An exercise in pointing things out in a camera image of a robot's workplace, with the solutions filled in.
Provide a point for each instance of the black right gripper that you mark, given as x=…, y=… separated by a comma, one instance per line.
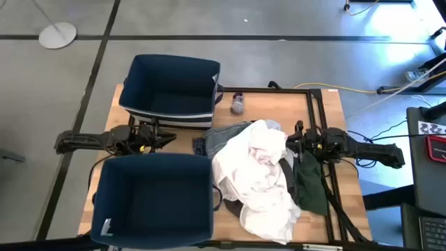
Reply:
x=318, y=143

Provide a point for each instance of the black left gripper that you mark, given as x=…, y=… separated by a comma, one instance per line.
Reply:
x=139, y=137

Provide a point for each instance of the dark green garment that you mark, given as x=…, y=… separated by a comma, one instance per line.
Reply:
x=310, y=184

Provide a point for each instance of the white patterned shirt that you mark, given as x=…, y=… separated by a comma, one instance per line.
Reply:
x=251, y=174

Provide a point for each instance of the grey denim garment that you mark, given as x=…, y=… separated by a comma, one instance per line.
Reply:
x=223, y=137

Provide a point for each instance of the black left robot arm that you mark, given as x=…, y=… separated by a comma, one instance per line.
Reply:
x=83, y=139

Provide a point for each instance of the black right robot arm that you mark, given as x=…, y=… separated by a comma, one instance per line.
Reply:
x=369, y=150

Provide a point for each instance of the navy striped fabric bin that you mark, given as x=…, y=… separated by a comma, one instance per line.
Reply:
x=153, y=198
x=167, y=87

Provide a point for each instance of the grey rolled sock pair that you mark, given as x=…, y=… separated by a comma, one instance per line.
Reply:
x=237, y=104

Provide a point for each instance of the black beam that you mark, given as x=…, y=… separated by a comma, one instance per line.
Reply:
x=386, y=197

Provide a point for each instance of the dark grey desk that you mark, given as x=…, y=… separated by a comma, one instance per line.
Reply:
x=423, y=184

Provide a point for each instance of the white black marker tag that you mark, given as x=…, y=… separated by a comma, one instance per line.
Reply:
x=432, y=128

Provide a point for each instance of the white sneaker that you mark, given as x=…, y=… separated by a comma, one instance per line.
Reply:
x=416, y=75

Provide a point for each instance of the red black device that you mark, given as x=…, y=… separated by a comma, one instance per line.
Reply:
x=437, y=149

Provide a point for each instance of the round white stand base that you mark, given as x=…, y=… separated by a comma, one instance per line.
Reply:
x=57, y=35

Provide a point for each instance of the grey floor object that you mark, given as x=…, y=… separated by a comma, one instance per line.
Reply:
x=12, y=156

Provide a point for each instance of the black keyboard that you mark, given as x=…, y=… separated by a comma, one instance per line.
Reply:
x=433, y=233

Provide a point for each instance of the black metal stand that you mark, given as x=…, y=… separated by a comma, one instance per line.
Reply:
x=438, y=35

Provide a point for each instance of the black aluminium table frame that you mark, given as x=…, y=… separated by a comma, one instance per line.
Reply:
x=265, y=90

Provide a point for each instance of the silver metal bracket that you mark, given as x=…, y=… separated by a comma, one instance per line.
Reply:
x=322, y=247

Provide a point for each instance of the black desk leg frame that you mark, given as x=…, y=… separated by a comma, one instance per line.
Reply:
x=411, y=89

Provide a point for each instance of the black aluminium rail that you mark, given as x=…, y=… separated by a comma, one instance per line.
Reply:
x=42, y=245

